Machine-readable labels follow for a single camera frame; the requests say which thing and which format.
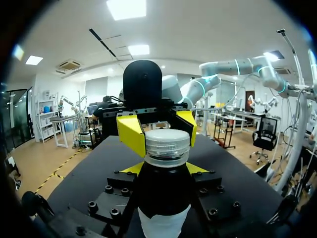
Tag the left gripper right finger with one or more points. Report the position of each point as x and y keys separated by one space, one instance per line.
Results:
x=214 y=196

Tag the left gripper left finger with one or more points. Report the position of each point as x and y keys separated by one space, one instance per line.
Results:
x=116 y=196

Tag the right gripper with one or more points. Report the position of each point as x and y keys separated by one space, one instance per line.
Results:
x=142 y=84

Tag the black bottle with white cap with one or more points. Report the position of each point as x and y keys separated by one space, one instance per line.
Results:
x=163 y=188

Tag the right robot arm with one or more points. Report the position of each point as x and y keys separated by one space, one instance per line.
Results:
x=223 y=67

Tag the person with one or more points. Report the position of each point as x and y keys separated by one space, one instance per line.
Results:
x=100 y=111

